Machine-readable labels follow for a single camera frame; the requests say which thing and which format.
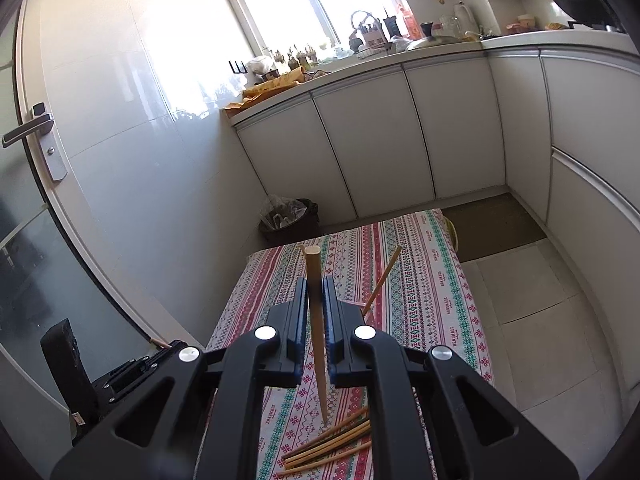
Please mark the black wok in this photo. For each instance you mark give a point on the black wok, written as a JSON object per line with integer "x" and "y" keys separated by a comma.
{"x": 597, "y": 14}

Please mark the yellow cloth on counter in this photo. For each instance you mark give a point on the yellow cloth on counter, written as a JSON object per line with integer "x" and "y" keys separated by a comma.
{"x": 266, "y": 90}

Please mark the knife block with utensils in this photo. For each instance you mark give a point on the knife block with utensils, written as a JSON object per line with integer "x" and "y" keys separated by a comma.
{"x": 368, "y": 34}

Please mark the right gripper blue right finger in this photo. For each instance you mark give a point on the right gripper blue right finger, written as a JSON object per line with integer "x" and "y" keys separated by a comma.
{"x": 335, "y": 346}

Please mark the dark trash bin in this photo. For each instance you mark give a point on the dark trash bin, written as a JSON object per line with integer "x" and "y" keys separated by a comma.
{"x": 288, "y": 220}

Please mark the silver door handle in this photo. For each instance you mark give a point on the silver door handle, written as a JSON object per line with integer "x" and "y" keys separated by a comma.
{"x": 41, "y": 126}

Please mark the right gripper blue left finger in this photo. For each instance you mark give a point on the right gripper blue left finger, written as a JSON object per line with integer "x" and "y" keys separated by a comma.
{"x": 295, "y": 334}

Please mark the white lower kitchen cabinets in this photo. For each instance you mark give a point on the white lower kitchen cabinets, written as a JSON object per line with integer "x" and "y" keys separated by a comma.
{"x": 558, "y": 125}

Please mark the brown floor mat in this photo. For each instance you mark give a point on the brown floor mat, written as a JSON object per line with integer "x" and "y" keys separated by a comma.
{"x": 495, "y": 224}

